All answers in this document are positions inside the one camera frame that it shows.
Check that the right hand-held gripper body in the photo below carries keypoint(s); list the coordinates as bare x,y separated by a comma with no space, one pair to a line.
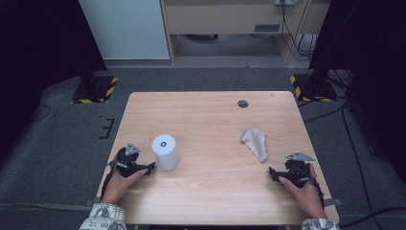
298,172

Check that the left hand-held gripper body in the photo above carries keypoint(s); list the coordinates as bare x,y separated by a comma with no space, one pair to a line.
127,159

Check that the white cylinder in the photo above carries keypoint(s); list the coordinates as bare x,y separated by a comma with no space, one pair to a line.
166,156

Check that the beige cloth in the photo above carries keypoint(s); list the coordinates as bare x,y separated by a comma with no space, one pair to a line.
257,142

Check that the person's right hand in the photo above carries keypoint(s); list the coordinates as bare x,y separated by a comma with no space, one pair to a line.
306,198

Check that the person's left hand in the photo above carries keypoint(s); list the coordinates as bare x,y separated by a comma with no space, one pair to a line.
115,188

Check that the grey tape piece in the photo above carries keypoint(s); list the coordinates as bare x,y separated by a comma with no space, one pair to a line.
333,202
91,202

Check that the black stand with striped base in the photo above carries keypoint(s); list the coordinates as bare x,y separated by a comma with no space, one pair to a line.
95,91
314,89

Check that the dark round table grommet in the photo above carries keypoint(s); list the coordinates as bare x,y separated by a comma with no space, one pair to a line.
243,103

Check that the white cabinet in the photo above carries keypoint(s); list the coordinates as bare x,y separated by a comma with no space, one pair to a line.
127,28

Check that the dark curtain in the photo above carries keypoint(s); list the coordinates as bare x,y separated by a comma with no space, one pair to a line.
38,48
373,48

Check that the grey label on desk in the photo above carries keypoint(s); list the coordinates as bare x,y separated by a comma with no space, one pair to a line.
267,27

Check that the beige wooden desk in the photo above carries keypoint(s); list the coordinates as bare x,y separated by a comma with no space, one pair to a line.
223,17

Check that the white power strip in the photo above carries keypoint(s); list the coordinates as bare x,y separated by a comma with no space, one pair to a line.
285,2

